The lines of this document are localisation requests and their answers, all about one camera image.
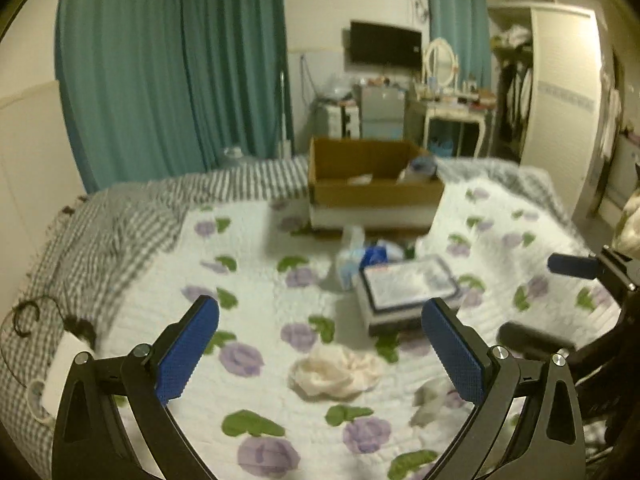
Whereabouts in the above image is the white suitcase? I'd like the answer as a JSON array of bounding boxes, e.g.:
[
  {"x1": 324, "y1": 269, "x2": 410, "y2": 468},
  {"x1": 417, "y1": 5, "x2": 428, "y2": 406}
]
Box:
[{"x1": 314, "y1": 103, "x2": 360, "y2": 140}]

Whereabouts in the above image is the white louvred wardrobe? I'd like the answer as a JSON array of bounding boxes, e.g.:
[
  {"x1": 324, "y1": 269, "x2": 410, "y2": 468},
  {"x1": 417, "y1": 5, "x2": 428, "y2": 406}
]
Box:
[{"x1": 489, "y1": 2, "x2": 602, "y2": 214}]

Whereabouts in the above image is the tissue paper pack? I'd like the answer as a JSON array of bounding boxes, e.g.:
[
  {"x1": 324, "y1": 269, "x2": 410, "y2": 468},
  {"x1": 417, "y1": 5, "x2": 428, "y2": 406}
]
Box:
[{"x1": 352, "y1": 255, "x2": 460, "y2": 337}]

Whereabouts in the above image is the white oval vanity mirror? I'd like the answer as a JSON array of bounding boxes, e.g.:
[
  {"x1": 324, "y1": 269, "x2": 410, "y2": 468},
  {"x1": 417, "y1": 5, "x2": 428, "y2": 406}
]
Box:
[{"x1": 423, "y1": 37, "x2": 460, "y2": 92}]

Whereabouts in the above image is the clear plastic wipes packet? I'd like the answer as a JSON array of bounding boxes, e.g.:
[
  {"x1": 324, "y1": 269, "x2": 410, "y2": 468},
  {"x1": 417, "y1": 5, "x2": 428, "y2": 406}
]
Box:
[{"x1": 334, "y1": 226, "x2": 414, "y2": 290}]

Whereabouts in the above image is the grey checked bed sheet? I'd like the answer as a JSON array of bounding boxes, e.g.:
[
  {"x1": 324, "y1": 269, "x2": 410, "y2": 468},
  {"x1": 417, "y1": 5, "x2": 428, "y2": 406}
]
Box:
[{"x1": 0, "y1": 155, "x2": 557, "y2": 466}]

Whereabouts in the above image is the teal curtain left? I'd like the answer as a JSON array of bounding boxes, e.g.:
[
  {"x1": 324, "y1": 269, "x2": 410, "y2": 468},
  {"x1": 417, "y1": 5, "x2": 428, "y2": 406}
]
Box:
[{"x1": 54, "y1": 0, "x2": 293, "y2": 192}]

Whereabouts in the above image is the white floral quilt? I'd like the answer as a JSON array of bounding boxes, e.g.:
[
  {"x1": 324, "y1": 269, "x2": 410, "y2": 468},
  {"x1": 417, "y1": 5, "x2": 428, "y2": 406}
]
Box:
[{"x1": 101, "y1": 178, "x2": 620, "y2": 479}]

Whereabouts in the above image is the cream cloth flower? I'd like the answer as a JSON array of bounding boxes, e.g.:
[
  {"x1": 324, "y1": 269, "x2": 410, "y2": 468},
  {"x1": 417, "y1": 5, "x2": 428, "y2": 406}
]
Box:
[{"x1": 290, "y1": 344, "x2": 386, "y2": 399}]

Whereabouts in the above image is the brown cardboard box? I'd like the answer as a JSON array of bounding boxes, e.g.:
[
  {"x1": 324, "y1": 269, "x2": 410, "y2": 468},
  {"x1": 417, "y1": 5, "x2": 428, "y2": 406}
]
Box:
[{"x1": 308, "y1": 138, "x2": 445, "y2": 232}]

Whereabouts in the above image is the clear water bottle jug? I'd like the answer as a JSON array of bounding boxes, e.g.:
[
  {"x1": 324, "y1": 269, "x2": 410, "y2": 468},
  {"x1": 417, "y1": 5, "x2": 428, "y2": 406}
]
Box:
[{"x1": 220, "y1": 146, "x2": 257, "y2": 169}]

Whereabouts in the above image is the black wall television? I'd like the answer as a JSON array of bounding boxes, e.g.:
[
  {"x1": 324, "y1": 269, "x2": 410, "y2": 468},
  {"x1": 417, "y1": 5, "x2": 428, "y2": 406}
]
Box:
[{"x1": 348, "y1": 21, "x2": 422, "y2": 70}]

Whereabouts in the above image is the silver mini fridge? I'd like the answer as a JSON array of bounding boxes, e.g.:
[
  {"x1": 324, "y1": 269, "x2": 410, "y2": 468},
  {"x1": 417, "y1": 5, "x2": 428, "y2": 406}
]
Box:
[{"x1": 356, "y1": 86, "x2": 406, "y2": 141}]

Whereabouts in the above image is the white dressing table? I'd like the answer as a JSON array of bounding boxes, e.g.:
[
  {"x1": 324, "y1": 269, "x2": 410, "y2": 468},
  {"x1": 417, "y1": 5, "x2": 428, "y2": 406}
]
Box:
[{"x1": 408, "y1": 92, "x2": 495, "y2": 158}]

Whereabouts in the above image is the small white crumpled cloth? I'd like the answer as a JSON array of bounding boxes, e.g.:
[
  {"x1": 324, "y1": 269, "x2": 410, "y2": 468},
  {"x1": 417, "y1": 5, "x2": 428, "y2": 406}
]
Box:
[{"x1": 409, "y1": 377, "x2": 461, "y2": 427}]

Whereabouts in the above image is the white charger with cable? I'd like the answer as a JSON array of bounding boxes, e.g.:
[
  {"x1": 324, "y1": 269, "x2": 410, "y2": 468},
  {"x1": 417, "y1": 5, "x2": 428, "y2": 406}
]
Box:
[{"x1": 25, "y1": 332, "x2": 94, "y2": 428}]

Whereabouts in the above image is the teal curtain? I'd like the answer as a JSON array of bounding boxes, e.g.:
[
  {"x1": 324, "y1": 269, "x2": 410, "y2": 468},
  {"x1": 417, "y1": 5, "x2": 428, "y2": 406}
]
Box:
[
  {"x1": 54, "y1": 0, "x2": 293, "y2": 192},
  {"x1": 428, "y1": 0, "x2": 491, "y2": 88}
]

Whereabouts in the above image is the teal curtain right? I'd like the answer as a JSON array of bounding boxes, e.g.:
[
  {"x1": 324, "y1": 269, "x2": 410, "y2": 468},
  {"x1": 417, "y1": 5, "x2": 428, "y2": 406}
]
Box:
[{"x1": 428, "y1": 0, "x2": 491, "y2": 88}]

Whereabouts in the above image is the black hair tie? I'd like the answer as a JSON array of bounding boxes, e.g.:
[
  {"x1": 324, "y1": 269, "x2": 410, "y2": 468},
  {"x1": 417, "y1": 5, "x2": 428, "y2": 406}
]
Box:
[{"x1": 10, "y1": 294, "x2": 66, "y2": 338}]

